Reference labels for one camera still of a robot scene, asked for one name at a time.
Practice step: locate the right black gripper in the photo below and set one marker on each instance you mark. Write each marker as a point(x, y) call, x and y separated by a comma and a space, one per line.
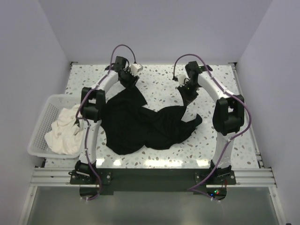
point(185, 96)

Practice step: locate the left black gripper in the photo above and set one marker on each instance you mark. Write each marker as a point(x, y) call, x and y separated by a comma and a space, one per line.
point(132, 82)

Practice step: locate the black t shirt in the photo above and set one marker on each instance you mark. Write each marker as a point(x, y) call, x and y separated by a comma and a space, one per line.
point(129, 126)

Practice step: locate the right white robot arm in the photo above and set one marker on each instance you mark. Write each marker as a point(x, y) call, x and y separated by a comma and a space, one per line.
point(228, 116)

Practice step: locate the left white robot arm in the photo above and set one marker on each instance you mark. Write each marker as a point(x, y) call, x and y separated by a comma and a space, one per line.
point(93, 101)

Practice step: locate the white t shirt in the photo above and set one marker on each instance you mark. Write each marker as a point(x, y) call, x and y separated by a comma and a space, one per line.
point(66, 133)

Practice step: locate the white plastic laundry basket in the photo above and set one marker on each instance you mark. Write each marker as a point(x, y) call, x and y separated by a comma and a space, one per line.
point(50, 112)

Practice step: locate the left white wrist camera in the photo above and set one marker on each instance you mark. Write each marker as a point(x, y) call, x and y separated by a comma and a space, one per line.
point(135, 68)

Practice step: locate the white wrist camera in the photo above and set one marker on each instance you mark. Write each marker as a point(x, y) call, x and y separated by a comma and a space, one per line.
point(182, 79)
point(135, 68)

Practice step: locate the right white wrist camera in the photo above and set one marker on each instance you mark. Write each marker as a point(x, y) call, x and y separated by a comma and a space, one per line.
point(182, 79)

